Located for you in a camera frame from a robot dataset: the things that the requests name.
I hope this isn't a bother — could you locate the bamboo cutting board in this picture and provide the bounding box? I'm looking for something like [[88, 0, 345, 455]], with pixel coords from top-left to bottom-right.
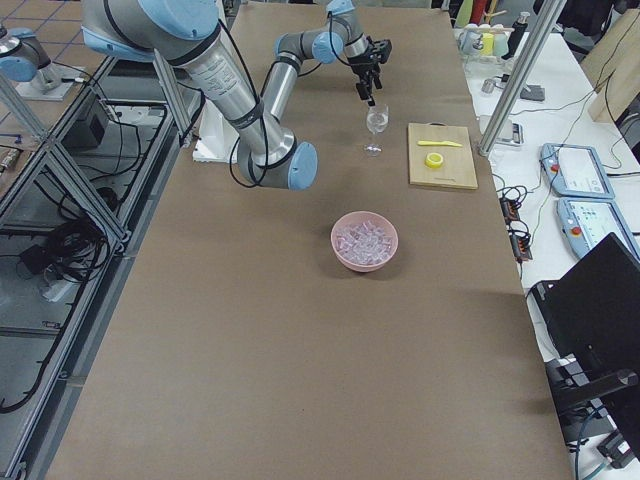
[[407, 123, 478, 190]]

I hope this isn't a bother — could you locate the small steel cup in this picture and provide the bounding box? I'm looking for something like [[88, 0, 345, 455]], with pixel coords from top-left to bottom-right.
[[481, 79, 496, 94]]

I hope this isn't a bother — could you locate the clear ice cubes pile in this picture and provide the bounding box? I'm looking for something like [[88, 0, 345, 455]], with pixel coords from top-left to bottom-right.
[[334, 221, 392, 265]]

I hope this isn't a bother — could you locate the teach pendant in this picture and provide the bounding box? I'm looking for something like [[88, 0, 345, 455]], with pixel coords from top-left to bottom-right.
[[540, 143, 615, 200], [556, 197, 639, 259]]

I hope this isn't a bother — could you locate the black monitor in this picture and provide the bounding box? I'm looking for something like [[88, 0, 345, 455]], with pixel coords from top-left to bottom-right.
[[530, 233, 639, 374]]

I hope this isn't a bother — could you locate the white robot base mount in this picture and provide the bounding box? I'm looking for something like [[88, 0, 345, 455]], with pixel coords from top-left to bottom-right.
[[193, 99, 239, 164]]

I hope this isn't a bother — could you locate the upper teach pendant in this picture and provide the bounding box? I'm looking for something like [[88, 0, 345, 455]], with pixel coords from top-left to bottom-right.
[[540, 143, 615, 200]]

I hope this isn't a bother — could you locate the pink bowl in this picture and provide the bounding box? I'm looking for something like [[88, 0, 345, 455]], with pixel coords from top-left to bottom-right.
[[330, 211, 399, 273]]

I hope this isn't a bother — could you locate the yellow lemon slice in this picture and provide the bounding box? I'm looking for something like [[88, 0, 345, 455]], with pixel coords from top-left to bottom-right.
[[424, 152, 444, 169]]

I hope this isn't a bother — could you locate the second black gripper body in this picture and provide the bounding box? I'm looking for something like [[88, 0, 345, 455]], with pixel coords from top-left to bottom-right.
[[348, 52, 381, 83]]

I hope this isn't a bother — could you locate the second grey blue robot arm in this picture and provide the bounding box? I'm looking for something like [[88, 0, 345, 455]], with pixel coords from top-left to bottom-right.
[[82, 1, 392, 190]]

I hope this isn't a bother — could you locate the aluminium frame post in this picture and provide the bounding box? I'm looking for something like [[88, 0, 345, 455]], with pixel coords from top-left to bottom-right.
[[478, 0, 566, 157]]

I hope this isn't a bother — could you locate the lower teach pendant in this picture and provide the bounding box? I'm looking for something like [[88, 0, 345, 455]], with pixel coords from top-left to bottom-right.
[[556, 197, 639, 259]]

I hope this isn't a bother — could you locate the yellow plastic knife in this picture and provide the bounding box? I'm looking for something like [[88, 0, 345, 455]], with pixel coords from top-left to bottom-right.
[[416, 140, 463, 148]]

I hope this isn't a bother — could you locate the clear wine glass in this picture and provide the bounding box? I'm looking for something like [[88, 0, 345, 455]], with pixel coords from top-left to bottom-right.
[[364, 103, 389, 157]]

